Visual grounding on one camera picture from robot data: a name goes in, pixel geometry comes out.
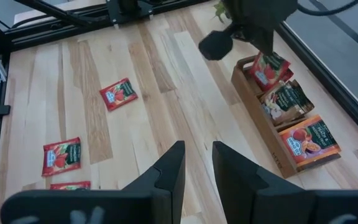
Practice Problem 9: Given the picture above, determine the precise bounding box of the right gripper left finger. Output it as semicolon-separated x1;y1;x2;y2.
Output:
0;140;186;224

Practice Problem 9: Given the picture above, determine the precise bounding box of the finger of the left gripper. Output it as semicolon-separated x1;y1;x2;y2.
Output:
252;28;275;57

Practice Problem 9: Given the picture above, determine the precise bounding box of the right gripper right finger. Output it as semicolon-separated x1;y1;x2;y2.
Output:
212;141;358;224

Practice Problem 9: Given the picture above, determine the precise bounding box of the red tea packet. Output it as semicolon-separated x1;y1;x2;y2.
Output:
49;180;92;191
41;136;82;178
281;68;295;84
249;51;291;93
99;77;139;112

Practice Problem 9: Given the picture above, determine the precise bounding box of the orange tea packet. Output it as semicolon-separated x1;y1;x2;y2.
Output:
278;114;342;169

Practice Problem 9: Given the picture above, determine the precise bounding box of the green plant in white pot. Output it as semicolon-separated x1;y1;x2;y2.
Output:
213;1;229;24

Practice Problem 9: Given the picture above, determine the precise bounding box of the wooden compartment box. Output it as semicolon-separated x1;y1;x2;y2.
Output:
231;55;343;180

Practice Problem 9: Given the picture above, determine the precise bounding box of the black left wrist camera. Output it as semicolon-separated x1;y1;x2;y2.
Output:
197;29;234;62

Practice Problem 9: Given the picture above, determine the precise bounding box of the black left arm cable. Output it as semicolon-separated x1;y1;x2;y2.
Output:
296;0;358;17

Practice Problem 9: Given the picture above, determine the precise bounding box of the black aluminium table frame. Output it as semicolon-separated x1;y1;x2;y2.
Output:
0;0;358;224

